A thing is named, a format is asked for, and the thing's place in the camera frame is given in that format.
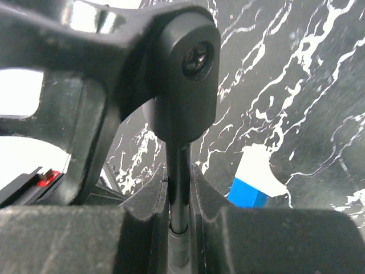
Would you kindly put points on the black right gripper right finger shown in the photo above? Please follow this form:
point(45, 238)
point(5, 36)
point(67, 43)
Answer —
point(228, 239)

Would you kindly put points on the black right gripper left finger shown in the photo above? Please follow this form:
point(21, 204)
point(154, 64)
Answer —
point(129, 238)

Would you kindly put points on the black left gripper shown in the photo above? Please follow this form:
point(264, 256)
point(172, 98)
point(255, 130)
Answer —
point(27, 189)

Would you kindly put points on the blue white toy block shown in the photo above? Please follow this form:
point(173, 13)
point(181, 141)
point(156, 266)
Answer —
point(254, 181)

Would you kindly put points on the black round base mic stand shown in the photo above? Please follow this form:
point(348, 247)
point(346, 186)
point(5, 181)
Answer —
point(102, 63)

